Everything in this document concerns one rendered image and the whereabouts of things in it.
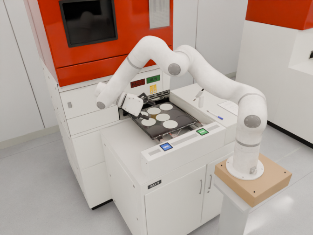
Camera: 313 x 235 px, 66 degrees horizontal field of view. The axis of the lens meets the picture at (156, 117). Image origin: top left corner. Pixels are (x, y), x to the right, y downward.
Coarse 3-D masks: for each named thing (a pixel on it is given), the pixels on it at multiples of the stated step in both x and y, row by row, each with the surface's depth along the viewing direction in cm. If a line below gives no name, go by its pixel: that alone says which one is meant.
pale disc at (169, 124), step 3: (168, 120) 169; (171, 120) 169; (165, 123) 166; (168, 123) 166; (171, 123) 166; (174, 123) 166; (165, 126) 163; (168, 126) 163; (171, 126) 163; (174, 126) 162
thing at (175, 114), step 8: (160, 104) 189; (160, 112) 178; (168, 112) 178; (176, 112) 178; (136, 120) 170; (176, 120) 169; (184, 120) 169; (192, 120) 168; (144, 128) 162; (152, 128) 161; (160, 128) 161; (168, 128) 161; (176, 128) 161; (152, 136) 154
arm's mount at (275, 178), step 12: (264, 156) 135; (216, 168) 133; (264, 168) 127; (276, 168) 126; (228, 180) 126; (240, 180) 122; (252, 180) 121; (264, 180) 120; (276, 180) 120; (288, 180) 124; (240, 192) 120; (252, 192) 115; (264, 192) 115; (276, 192) 123; (252, 204) 115
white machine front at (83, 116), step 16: (96, 80) 158; (144, 80) 177; (160, 80) 185; (64, 96) 151; (80, 96) 157; (64, 112) 157; (80, 112) 162; (96, 112) 168; (112, 112) 175; (128, 112) 185; (80, 128) 167; (96, 128) 174
